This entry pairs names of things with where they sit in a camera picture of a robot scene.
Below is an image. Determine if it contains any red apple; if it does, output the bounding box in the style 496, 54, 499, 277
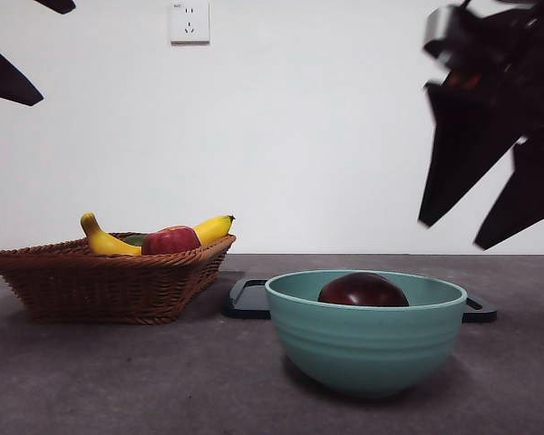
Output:
141, 225, 202, 256

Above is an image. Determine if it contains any teal bowl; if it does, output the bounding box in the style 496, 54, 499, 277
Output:
264, 268, 468, 399

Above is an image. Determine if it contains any white wall socket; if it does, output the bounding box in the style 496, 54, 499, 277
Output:
170, 1, 211, 45

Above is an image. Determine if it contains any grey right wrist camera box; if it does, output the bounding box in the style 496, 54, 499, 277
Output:
423, 6, 463, 64

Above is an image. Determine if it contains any brown wicker basket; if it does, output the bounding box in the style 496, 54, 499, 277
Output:
0, 233, 238, 325

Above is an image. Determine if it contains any black tray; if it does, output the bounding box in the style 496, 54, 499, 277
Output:
220, 276, 499, 324

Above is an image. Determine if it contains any yellow banana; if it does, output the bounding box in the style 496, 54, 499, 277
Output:
80, 211, 237, 256

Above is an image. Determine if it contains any dark purple plum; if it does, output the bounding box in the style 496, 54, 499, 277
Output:
317, 271, 410, 308

